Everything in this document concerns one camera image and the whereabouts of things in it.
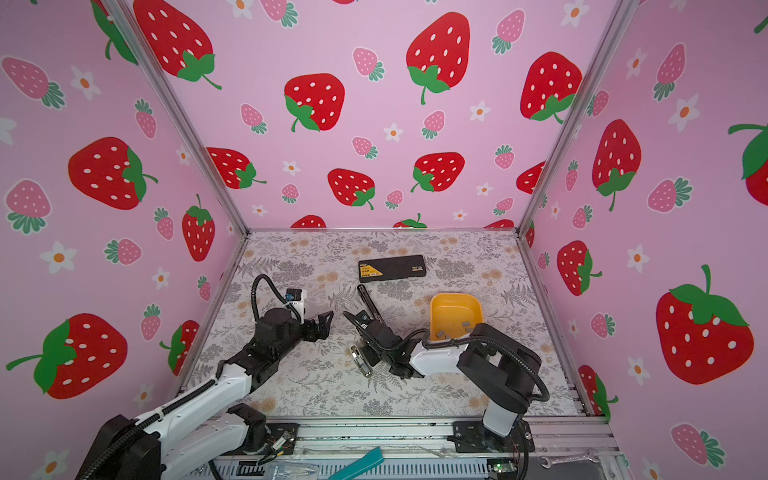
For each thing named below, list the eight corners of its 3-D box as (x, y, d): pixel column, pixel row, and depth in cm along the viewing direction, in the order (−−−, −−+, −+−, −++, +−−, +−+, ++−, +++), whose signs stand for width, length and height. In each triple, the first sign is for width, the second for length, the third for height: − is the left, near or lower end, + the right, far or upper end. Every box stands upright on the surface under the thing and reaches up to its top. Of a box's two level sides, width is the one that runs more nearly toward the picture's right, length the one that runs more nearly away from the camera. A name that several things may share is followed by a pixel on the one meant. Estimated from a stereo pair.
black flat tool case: (359, 283, 107) (358, 278, 105) (357, 265, 113) (357, 260, 111) (427, 275, 110) (428, 270, 107) (423, 257, 115) (423, 253, 113)
